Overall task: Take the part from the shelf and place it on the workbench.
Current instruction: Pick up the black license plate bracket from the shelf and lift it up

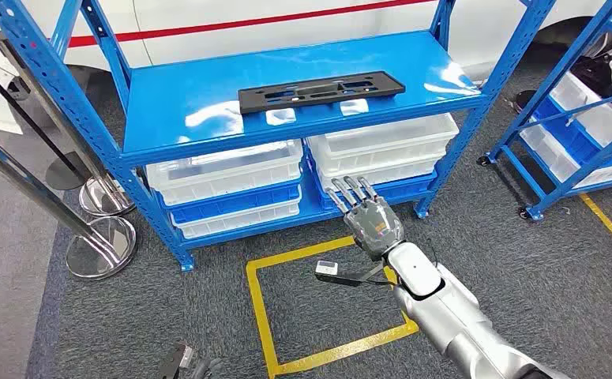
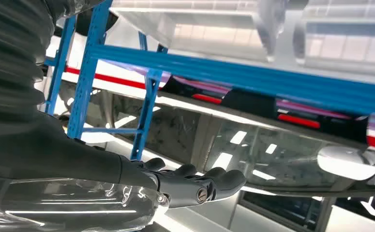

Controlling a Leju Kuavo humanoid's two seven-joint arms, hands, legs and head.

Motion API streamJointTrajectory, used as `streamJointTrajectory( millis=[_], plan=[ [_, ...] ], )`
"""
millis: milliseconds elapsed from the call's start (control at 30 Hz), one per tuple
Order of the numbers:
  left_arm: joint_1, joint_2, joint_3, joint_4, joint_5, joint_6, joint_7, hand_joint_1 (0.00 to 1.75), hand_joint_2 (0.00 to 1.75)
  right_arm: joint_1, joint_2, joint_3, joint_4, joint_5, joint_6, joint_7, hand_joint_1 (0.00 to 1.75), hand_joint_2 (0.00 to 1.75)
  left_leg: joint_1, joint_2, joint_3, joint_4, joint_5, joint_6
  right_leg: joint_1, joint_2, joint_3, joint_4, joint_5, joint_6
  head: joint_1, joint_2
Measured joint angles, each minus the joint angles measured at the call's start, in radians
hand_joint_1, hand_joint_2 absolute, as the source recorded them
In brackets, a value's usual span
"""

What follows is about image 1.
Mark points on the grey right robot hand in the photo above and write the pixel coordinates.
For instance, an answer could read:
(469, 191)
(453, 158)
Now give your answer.
(373, 225)

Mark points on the long black plastic frame part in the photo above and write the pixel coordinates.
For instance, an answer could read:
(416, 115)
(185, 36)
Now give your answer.
(316, 93)

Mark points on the blue metal shelf rack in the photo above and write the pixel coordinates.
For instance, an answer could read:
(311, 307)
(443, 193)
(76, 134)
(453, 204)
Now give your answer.
(180, 83)
(502, 141)

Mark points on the bulky black part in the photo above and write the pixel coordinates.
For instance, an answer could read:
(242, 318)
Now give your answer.
(598, 78)

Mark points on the yellow floor tape square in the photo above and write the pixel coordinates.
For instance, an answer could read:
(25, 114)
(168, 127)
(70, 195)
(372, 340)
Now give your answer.
(611, 227)
(256, 314)

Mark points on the white car with red stripe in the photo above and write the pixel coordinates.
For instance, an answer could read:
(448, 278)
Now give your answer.
(284, 13)

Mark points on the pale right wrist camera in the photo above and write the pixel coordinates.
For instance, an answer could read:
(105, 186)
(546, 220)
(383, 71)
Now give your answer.
(327, 268)

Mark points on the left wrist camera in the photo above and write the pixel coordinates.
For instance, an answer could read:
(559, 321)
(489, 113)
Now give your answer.
(175, 366)

